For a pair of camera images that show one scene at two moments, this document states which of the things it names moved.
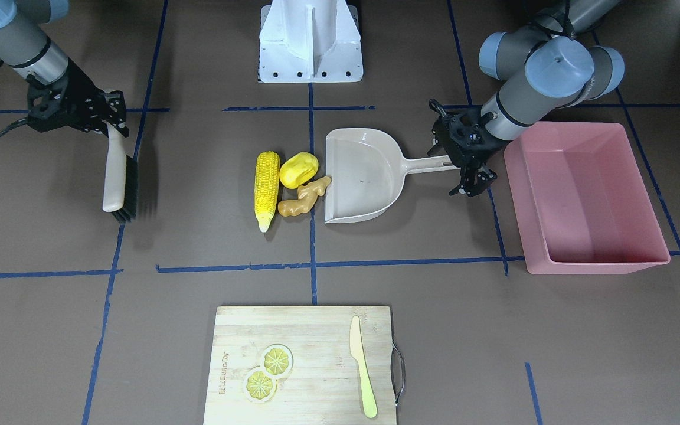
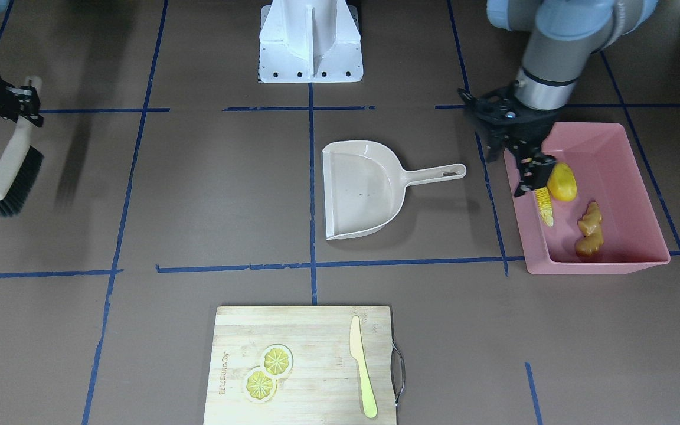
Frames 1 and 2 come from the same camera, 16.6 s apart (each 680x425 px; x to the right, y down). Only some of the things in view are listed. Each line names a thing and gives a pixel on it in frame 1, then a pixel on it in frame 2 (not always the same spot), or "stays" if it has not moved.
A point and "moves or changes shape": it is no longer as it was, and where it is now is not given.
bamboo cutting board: x=324 y=385 stays
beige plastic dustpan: x=365 y=173 moves or changes shape
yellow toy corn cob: x=267 y=187 → x=545 y=205
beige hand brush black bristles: x=120 y=186 → x=16 y=170
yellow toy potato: x=297 y=169 → x=562 y=183
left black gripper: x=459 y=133 → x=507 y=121
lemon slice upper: x=276 y=360 stays
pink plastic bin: x=582 y=202 stays
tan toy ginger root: x=307 y=194 → x=590 y=224
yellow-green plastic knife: x=358 y=352 stays
